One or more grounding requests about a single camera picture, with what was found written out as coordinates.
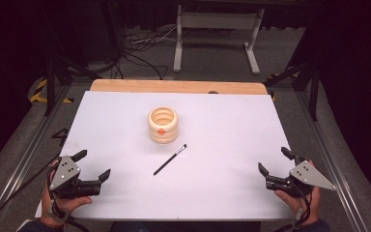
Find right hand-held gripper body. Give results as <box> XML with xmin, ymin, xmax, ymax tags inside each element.
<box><xmin>265</xmin><ymin>156</ymin><xmax>337</xmax><ymax>198</ymax></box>

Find cream ribbed ceramic holder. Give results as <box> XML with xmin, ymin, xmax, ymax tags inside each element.
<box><xmin>147</xmin><ymin>105</ymin><xmax>180</xmax><ymax>145</ymax></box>

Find black makeup brush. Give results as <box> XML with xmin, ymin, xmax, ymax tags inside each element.
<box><xmin>153</xmin><ymin>143</ymin><xmax>188</xmax><ymax>177</ymax></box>

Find person's right hand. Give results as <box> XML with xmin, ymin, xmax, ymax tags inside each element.
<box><xmin>273</xmin><ymin>159</ymin><xmax>322</xmax><ymax>227</ymax></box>

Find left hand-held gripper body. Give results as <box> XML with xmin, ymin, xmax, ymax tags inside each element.
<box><xmin>46</xmin><ymin>155</ymin><xmax>102</xmax><ymax>200</ymax></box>

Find black floor cables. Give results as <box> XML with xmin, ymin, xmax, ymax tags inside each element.
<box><xmin>112</xmin><ymin>25</ymin><xmax>178</xmax><ymax>81</ymax></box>

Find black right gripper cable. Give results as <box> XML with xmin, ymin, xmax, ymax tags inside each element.
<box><xmin>281</xmin><ymin>185</ymin><xmax>313</xmax><ymax>232</ymax></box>

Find aluminium frame rail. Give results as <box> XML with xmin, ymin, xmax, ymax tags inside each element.
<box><xmin>294</xmin><ymin>91</ymin><xmax>371</xmax><ymax>232</ymax></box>
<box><xmin>0</xmin><ymin>84</ymin><xmax>72</xmax><ymax>232</ymax></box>

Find white table mat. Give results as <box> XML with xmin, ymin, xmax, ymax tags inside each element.
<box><xmin>34</xmin><ymin>90</ymin><xmax>299</xmax><ymax>222</ymax></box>

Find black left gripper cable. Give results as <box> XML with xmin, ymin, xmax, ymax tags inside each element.
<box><xmin>0</xmin><ymin>154</ymin><xmax>62</xmax><ymax>232</ymax></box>

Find yellow black floor tape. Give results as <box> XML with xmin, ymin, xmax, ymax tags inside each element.
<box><xmin>28</xmin><ymin>78</ymin><xmax>75</xmax><ymax>104</ymax></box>

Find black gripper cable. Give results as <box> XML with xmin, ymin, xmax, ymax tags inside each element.
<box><xmin>281</xmin><ymin>185</ymin><xmax>313</xmax><ymax>232</ymax></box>
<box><xmin>0</xmin><ymin>154</ymin><xmax>62</xmax><ymax>232</ymax></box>

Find person's left hand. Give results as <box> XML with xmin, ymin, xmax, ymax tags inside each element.
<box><xmin>40</xmin><ymin>159</ymin><xmax>93</xmax><ymax>227</ymax></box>

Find grey metal stand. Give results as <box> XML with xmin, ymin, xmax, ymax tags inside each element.
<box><xmin>172</xmin><ymin>4</ymin><xmax>266</xmax><ymax>75</ymax></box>

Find black tripod stand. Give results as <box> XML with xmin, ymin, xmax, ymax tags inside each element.
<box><xmin>40</xmin><ymin>0</ymin><xmax>104</xmax><ymax>117</ymax></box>
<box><xmin>264</xmin><ymin>28</ymin><xmax>320</xmax><ymax>122</ymax></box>

